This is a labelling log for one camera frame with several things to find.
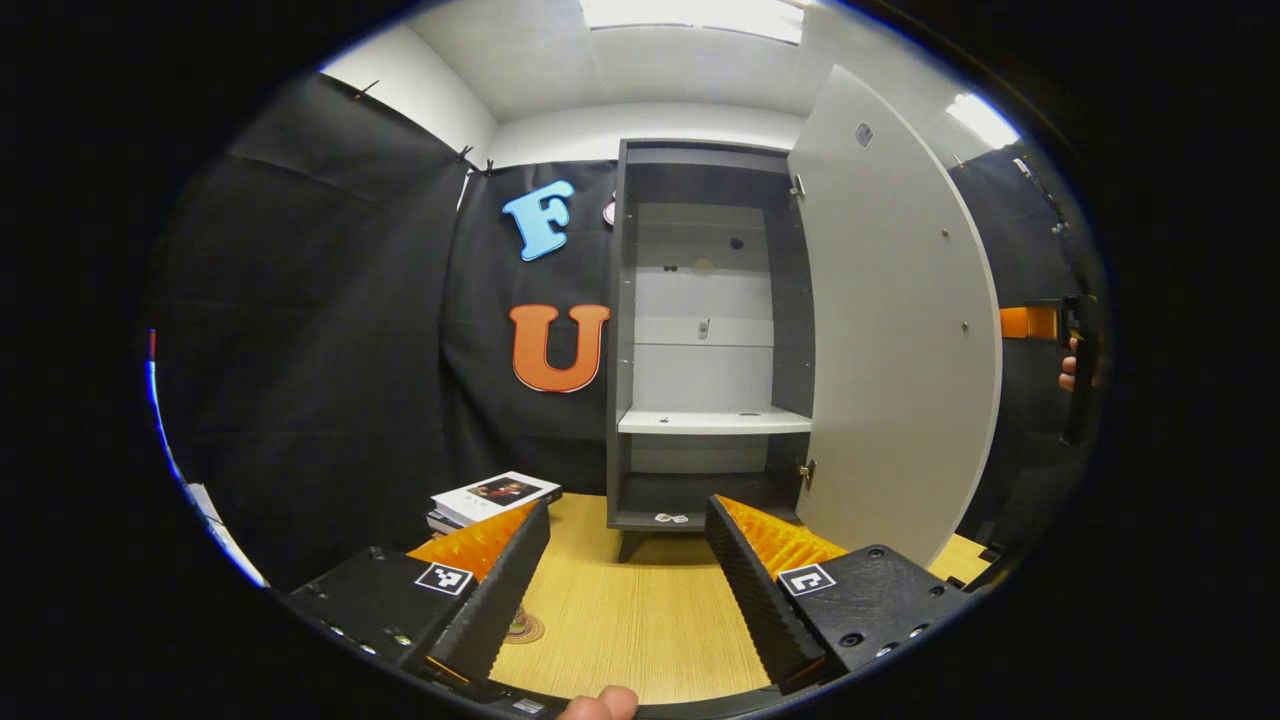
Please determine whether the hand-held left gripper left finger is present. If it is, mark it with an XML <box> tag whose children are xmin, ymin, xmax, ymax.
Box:
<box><xmin>285</xmin><ymin>499</ymin><xmax>554</xmax><ymax>687</ymax></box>

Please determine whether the small ceiling light panel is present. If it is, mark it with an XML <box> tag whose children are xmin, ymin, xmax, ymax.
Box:
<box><xmin>945</xmin><ymin>92</ymin><xmax>1021</xmax><ymax>151</ymax></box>

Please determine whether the black backdrop cloth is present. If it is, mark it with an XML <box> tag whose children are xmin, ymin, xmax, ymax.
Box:
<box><xmin>145</xmin><ymin>70</ymin><xmax>1101</xmax><ymax>591</ymax></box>

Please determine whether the long ceiling light panel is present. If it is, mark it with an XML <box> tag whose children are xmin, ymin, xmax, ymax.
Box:
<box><xmin>580</xmin><ymin>0</ymin><xmax>806</xmax><ymax>46</ymax></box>

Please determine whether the light grey cabinet door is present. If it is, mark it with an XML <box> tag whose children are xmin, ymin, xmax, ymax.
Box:
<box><xmin>787</xmin><ymin>65</ymin><xmax>1004</xmax><ymax>569</ymax></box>

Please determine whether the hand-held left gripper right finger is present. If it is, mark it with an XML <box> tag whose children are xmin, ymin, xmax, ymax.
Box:
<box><xmin>704</xmin><ymin>493</ymin><xmax>972</xmax><ymax>698</ymax></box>

